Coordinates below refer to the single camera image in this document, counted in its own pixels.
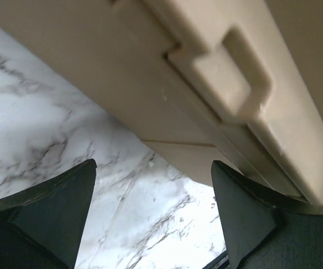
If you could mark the tan plastic toolbox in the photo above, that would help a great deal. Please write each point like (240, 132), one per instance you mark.
(197, 81)

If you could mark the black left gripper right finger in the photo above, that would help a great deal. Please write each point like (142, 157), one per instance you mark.
(263, 228)

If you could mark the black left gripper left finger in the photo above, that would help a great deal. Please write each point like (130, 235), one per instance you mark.
(42, 226)

